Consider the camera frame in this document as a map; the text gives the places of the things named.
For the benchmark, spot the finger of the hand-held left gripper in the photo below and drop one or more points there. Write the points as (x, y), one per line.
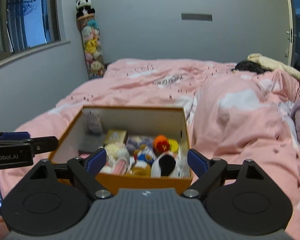
(40, 143)
(15, 135)

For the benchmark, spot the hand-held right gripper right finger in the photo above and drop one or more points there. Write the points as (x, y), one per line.
(197, 162)

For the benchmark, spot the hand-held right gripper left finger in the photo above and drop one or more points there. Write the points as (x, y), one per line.
(96, 160)

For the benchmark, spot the black box with gold print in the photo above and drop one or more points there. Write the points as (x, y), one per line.
(90, 144)

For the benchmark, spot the cream crocheted doll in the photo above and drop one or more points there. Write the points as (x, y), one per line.
(116, 150)

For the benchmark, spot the pink white striped plush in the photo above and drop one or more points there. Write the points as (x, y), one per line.
(119, 166)

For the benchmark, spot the small yellow toy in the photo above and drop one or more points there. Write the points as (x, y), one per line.
(174, 145)

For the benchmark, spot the gold textured box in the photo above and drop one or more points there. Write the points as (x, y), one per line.
(115, 137)

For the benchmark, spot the black and white plush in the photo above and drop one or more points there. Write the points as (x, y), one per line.
(166, 167)

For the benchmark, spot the clear packet with dark item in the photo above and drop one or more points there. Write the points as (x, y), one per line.
(93, 122)

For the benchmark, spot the orange crocheted flower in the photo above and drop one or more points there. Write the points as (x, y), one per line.
(161, 143)

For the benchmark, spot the purple crocheted toy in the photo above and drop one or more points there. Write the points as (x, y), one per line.
(138, 141)

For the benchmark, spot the blue brown duck plush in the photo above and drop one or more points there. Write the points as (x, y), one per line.
(143, 158)

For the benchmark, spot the orange cardboard box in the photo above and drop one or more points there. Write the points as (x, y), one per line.
(145, 185)

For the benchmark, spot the pink printed duvet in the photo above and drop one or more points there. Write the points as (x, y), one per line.
(240, 135)

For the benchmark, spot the tall tube of plush toys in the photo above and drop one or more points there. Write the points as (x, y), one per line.
(92, 47)

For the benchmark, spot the window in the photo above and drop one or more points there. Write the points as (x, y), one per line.
(27, 17)

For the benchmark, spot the cream blanket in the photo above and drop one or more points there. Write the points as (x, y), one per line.
(277, 67)

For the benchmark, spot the panda plush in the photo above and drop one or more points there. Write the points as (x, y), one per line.
(85, 6)

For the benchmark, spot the white door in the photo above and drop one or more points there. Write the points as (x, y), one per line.
(290, 25)

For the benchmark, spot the grey wall plate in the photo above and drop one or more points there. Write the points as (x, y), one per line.
(196, 16)

